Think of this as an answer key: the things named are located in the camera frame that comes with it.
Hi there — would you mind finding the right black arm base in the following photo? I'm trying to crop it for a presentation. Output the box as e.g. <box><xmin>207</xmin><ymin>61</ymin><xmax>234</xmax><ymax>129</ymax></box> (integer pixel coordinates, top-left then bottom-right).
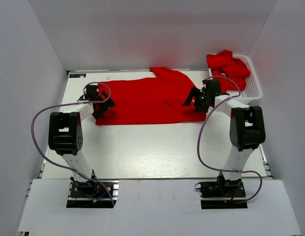
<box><xmin>194</xmin><ymin>181</ymin><xmax>248</xmax><ymax>209</ymax></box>

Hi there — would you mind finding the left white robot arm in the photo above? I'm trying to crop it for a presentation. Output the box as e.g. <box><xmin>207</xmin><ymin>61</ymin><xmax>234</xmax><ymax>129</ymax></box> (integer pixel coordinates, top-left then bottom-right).
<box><xmin>48</xmin><ymin>83</ymin><xmax>115</xmax><ymax>181</ymax></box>

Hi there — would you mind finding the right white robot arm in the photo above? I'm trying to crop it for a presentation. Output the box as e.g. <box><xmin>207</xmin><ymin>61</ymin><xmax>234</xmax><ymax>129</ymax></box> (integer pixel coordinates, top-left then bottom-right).
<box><xmin>183</xmin><ymin>77</ymin><xmax>266</xmax><ymax>188</ymax></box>

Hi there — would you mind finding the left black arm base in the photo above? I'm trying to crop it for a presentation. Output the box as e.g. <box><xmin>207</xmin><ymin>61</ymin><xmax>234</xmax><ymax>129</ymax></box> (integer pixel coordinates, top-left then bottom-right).
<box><xmin>66</xmin><ymin>181</ymin><xmax>119</xmax><ymax>208</ymax></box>

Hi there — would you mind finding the blue table label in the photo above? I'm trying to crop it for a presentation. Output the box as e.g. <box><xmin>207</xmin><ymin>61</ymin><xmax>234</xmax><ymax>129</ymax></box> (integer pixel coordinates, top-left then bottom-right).
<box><xmin>69</xmin><ymin>73</ymin><xmax>86</xmax><ymax>78</ymax></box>

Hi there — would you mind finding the red t shirt pile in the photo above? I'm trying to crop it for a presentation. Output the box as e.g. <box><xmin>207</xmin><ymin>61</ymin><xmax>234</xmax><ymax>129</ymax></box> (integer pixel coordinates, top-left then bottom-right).
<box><xmin>206</xmin><ymin>50</ymin><xmax>251</xmax><ymax>91</ymax></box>

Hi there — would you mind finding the white plastic basket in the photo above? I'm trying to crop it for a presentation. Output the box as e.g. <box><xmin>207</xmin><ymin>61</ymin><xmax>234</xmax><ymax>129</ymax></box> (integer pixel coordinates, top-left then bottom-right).
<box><xmin>208</xmin><ymin>53</ymin><xmax>262</xmax><ymax>104</ymax></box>

